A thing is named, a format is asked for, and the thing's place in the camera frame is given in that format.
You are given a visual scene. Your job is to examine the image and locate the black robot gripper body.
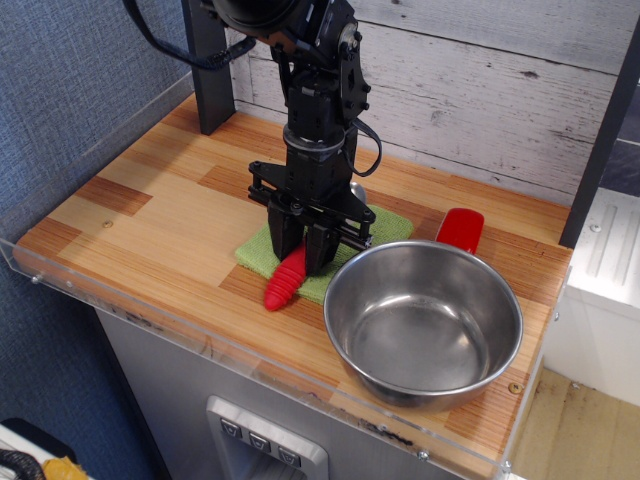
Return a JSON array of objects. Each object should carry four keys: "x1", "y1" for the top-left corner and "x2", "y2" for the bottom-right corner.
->
[{"x1": 247, "y1": 142, "x2": 377, "y2": 251}]

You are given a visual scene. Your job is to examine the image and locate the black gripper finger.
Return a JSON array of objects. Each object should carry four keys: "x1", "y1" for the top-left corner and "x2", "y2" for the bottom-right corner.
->
[
  {"x1": 267, "y1": 200, "x2": 304, "y2": 260},
  {"x1": 305, "y1": 223, "x2": 341, "y2": 274}
]

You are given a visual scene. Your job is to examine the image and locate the red handled metal spoon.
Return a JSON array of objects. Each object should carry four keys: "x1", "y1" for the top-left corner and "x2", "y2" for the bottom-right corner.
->
[{"x1": 264, "y1": 182, "x2": 375, "y2": 311}]

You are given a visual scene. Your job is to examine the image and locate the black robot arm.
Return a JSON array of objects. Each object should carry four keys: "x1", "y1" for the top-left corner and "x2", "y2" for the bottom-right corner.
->
[{"x1": 212, "y1": 1, "x2": 377, "y2": 275}]

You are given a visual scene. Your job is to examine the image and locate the clear acrylic table guard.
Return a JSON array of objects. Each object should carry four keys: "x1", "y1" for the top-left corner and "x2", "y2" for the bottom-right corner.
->
[{"x1": 11, "y1": 77, "x2": 570, "y2": 479}]

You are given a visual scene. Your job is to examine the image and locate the grey toy fridge cabinet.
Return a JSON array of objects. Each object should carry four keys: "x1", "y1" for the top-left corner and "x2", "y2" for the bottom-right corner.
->
[{"x1": 98, "y1": 312, "x2": 452, "y2": 479}]

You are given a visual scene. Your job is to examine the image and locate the silver dispenser button panel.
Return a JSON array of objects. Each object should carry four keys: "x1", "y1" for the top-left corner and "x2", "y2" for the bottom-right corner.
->
[{"x1": 206, "y1": 395, "x2": 330, "y2": 479}]

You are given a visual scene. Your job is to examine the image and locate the white ribbed side unit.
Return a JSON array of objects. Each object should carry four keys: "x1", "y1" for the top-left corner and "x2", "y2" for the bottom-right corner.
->
[{"x1": 543, "y1": 188, "x2": 639, "y2": 405}]

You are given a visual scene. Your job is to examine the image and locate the steel pot with red handle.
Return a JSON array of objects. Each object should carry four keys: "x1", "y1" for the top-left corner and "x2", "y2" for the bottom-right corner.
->
[{"x1": 324, "y1": 208, "x2": 524, "y2": 412}]

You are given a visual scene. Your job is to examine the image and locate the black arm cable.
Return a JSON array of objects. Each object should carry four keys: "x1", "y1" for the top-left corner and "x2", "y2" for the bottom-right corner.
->
[{"x1": 122, "y1": 0, "x2": 384, "y2": 179}]

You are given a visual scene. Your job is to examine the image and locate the dark grey left post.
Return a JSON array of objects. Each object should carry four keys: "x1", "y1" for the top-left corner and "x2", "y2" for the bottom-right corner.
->
[{"x1": 181, "y1": 0, "x2": 236, "y2": 135}]

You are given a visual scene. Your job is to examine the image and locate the dark grey post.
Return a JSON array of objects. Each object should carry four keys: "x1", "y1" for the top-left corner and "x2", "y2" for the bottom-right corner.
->
[
  {"x1": 181, "y1": 0, "x2": 236, "y2": 135},
  {"x1": 559, "y1": 22, "x2": 639, "y2": 248}
]

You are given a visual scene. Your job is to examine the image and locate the dark grey right post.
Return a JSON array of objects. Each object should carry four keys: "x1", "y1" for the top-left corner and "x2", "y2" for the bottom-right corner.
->
[{"x1": 559, "y1": 22, "x2": 639, "y2": 248}]

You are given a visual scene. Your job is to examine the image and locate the black braided cable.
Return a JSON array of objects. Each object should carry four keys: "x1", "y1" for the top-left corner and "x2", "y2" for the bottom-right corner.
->
[{"x1": 0, "y1": 448, "x2": 46, "y2": 480}]

